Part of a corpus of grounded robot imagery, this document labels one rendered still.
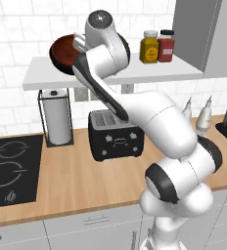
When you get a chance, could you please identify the white paper towel roll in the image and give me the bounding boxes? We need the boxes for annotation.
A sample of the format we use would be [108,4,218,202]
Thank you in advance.
[41,89,72,146]

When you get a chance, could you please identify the grey cupboard door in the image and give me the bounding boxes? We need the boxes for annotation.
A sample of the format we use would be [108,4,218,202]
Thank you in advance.
[202,187,227,250]

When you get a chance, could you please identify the white wall shelf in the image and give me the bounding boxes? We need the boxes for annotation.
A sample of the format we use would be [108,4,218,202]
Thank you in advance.
[22,53,204,92]

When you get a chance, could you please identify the grey drawer front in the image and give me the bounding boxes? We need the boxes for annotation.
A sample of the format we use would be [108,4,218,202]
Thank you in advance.
[42,203,157,250]
[0,220,51,250]

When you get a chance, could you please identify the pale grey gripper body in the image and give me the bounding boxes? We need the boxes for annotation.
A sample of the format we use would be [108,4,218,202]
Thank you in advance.
[72,32,88,54]

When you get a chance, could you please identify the yellow jar with white lid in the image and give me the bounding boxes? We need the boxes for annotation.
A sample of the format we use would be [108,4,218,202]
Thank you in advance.
[139,29,159,64]

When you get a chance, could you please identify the white wall outlet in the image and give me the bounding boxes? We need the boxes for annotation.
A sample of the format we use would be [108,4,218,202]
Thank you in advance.
[73,86,89,103]
[120,83,135,95]
[89,89,102,102]

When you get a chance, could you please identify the red jar with black lid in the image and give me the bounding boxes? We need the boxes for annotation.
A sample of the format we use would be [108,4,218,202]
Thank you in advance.
[157,28,176,63]

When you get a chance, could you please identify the black hob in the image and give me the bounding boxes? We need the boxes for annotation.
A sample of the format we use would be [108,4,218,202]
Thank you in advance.
[0,134,44,210]

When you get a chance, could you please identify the dark red-brown bowl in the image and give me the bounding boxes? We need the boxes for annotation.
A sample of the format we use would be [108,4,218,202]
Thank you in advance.
[49,33,86,76]

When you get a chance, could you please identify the silver cupboard handle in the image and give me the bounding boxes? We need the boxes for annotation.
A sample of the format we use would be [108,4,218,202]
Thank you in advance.
[146,228,153,245]
[131,229,138,250]

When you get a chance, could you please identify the white squeeze bottle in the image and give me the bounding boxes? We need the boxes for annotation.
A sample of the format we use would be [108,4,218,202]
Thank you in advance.
[181,96,194,125]
[195,95,214,133]

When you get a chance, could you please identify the black toaster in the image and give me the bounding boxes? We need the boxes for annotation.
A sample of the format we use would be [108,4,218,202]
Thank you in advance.
[87,109,146,162]

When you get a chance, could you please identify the grey wall cabinet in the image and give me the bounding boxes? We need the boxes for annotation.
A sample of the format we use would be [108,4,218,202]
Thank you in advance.
[171,0,227,79]

